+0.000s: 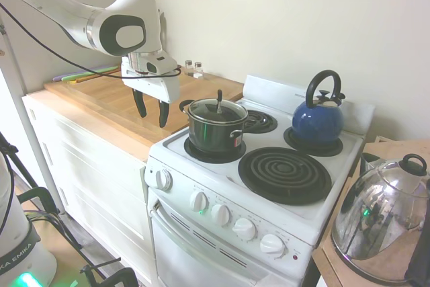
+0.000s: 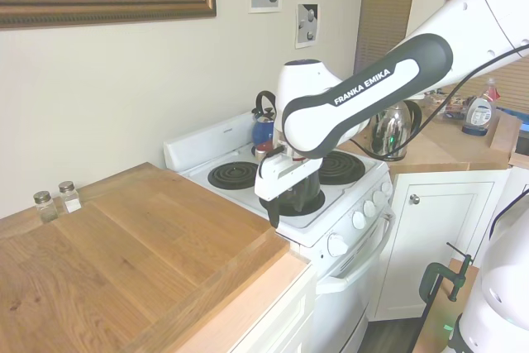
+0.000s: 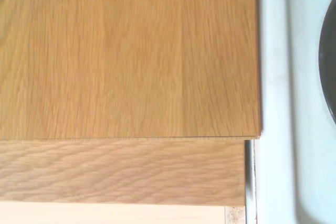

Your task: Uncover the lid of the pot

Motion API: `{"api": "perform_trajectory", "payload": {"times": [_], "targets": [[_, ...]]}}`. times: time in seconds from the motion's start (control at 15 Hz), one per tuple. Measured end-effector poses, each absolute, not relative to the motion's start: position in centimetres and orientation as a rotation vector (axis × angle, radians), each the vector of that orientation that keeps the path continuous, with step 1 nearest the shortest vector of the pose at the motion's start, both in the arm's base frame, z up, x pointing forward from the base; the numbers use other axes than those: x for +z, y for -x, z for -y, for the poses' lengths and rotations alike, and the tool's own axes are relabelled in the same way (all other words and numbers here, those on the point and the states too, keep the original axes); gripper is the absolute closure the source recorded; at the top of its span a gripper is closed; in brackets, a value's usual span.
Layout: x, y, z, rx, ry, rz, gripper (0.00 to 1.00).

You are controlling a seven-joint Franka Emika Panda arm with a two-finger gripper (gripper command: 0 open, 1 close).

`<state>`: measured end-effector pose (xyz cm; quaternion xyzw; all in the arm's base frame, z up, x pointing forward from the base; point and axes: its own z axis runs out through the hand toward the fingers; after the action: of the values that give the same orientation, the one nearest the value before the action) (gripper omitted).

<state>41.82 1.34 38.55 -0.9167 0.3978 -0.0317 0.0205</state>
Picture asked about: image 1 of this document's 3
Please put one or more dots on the white drawer cabinet wood top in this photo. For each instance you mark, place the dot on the white drawer cabinet wood top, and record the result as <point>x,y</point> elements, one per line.
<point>84,172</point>

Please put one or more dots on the wooden butcher block board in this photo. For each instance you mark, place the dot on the wooden butcher block board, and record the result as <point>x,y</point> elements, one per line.
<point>111,99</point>

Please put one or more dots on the white electric stove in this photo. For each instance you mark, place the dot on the white electric stove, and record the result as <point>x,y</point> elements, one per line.
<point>208,250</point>

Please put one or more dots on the glass pepper shaker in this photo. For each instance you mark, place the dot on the glass pepper shaker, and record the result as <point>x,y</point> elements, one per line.
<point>188,68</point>

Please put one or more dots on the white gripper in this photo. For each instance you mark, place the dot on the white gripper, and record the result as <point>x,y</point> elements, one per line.
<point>158,87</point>

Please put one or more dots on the blue enamel kettle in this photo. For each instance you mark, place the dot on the blue enamel kettle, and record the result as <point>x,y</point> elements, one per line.
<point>317,119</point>

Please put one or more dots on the black cooking pot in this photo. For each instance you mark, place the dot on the black cooking pot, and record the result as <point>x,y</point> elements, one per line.
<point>215,134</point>

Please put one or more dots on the shiny steel electric kettle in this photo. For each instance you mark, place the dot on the shiny steel electric kettle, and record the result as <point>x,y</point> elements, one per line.
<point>373,219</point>

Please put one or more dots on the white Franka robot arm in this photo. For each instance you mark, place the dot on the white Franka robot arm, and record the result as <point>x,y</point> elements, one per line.
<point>77,14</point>

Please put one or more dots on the white stove knob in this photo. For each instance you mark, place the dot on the white stove knob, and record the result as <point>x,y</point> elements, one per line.
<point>244,230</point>
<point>272,246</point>
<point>220,214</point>
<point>164,179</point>
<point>199,201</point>

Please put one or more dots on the black tripod stand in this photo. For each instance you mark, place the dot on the black tripod stand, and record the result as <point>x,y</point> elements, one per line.
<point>20,172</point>

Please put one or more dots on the small coil burner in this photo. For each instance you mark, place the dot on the small coil burner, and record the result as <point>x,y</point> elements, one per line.
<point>263,120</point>
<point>215,156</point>

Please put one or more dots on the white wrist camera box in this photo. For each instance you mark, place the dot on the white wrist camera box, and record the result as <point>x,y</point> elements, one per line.
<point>161,63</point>

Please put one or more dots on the glass salt shaker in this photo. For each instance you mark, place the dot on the glass salt shaker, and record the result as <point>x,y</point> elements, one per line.
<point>198,71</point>

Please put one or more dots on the orange flexible cutting mat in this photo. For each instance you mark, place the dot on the orange flexible cutting mat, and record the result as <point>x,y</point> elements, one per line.
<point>90,77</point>

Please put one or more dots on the green flexible cutting mat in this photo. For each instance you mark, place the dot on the green flexible cutting mat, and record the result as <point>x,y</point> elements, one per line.
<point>100,71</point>

